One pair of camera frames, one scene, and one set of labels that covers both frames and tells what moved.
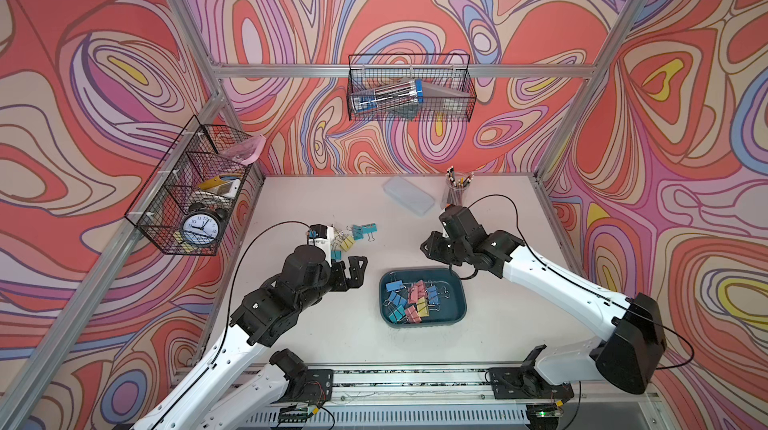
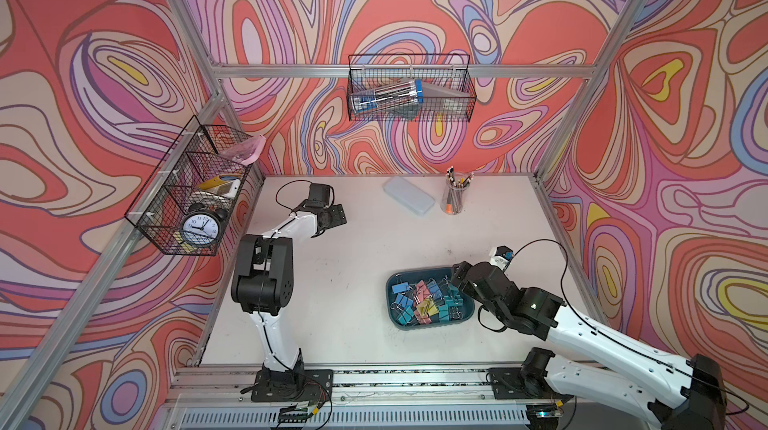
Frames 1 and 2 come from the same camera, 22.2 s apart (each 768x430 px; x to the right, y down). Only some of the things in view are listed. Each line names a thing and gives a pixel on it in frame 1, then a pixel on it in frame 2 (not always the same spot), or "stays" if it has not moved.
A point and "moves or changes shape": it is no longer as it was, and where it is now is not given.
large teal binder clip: x=359 y=231 → x=443 y=311
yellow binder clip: x=422 y=307 moves or changes shape
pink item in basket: x=245 y=151 stays
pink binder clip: x=416 y=292 moves or changes shape
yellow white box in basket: x=227 y=185 stays
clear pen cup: x=455 y=187 stays
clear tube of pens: x=406 y=92 stays
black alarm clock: x=201 y=227 stays
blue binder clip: x=397 y=299 moves or changes shape
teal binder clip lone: x=397 y=314 moves or changes shape
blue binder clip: x=393 y=286 moves or changes shape
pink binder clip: x=412 y=315 moves or changes shape
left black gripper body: x=327 y=279 → x=331 y=215
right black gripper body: x=461 y=247 → x=462 y=271
